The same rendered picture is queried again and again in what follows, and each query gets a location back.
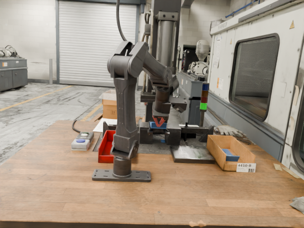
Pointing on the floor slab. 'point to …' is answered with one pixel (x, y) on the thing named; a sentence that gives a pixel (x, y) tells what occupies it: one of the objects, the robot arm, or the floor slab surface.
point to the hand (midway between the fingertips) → (158, 124)
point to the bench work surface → (140, 189)
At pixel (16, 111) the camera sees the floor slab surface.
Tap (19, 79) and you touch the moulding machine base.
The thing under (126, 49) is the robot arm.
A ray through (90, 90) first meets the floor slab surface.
